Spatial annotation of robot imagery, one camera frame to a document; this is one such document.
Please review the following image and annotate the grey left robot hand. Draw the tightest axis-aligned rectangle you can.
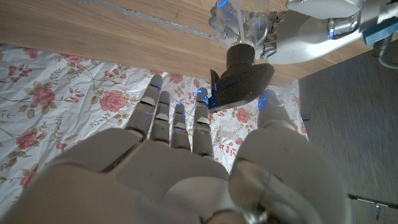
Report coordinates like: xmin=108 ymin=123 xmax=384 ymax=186
xmin=259 ymin=0 xmax=365 ymax=65

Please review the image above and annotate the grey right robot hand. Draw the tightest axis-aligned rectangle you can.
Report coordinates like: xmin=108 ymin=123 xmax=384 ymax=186
xmin=0 ymin=74 xmax=352 ymax=224

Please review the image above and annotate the floral backdrop cloth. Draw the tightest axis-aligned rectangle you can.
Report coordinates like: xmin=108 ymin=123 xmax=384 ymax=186
xmin=0 ymin=43 xmax=308 ymax=218

